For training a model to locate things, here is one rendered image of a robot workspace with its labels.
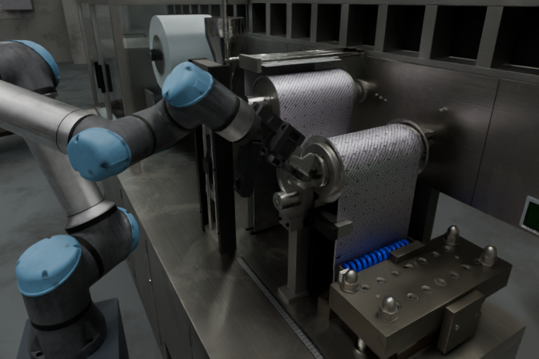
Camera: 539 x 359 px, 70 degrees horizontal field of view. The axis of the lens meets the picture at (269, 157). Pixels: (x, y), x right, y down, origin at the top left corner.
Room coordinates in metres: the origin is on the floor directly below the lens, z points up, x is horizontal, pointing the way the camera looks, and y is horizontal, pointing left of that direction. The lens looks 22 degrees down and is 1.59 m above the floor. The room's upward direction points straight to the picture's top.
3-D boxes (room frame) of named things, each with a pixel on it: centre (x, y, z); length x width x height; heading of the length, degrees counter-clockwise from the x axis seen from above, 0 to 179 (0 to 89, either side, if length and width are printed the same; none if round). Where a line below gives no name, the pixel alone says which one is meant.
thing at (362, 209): (0.76, -0.25, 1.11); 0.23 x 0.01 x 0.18; 120
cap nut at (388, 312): (0.56, -0.23, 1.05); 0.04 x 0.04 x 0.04
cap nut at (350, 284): (0.64, -0.17, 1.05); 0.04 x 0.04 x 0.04
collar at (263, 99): (0.96, 0.04, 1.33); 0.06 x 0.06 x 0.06; 30
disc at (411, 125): (0.88, -0.33, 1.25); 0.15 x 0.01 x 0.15; 30
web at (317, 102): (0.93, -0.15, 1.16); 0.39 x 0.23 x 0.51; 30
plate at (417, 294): (0.68, -0.34, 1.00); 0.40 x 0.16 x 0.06; 120
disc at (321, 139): (0.75, -0.11, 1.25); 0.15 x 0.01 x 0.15; 30
